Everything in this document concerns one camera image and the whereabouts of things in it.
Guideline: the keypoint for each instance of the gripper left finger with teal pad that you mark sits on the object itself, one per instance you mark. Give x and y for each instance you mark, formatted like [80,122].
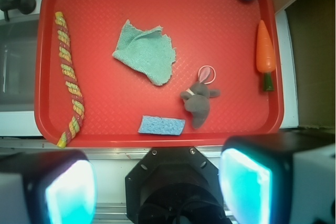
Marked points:
[48,187]

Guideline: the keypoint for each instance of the red plastic tray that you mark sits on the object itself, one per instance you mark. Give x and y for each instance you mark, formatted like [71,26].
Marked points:
[218,33]

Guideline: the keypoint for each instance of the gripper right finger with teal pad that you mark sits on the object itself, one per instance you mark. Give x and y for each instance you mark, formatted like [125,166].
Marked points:
[286,177]

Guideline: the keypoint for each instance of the metal sink basin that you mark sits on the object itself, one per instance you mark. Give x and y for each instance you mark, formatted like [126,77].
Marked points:
[18,60]

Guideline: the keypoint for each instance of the grey plush bunny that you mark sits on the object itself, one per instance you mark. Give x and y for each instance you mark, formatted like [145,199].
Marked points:
[196,97]

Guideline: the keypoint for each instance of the teal cloth rag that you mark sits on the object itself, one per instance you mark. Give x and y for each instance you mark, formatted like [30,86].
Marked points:
[149,52]

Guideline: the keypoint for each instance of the blue sponge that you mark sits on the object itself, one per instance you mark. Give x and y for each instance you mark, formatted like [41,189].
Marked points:
[161,126]

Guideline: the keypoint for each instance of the orange toy carrot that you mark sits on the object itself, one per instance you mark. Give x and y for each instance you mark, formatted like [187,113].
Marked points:
[265,56]

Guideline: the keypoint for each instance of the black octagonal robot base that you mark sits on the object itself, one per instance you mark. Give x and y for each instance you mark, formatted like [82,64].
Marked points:
[174,185]

